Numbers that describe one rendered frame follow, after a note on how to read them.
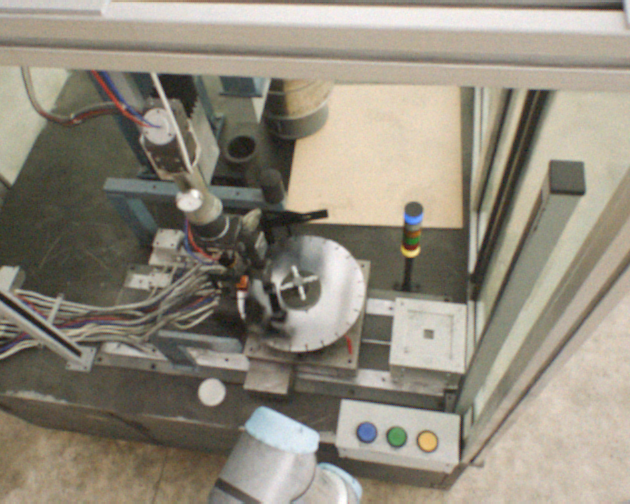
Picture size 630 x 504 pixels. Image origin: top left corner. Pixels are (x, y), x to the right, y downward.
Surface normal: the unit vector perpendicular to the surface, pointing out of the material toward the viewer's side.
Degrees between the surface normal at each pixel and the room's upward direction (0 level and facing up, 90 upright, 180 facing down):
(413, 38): 90
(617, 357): 0
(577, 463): 0
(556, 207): 90
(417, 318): 0
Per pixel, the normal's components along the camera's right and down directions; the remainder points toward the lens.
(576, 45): -0.16, 0.87
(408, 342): -0.10, -0.50
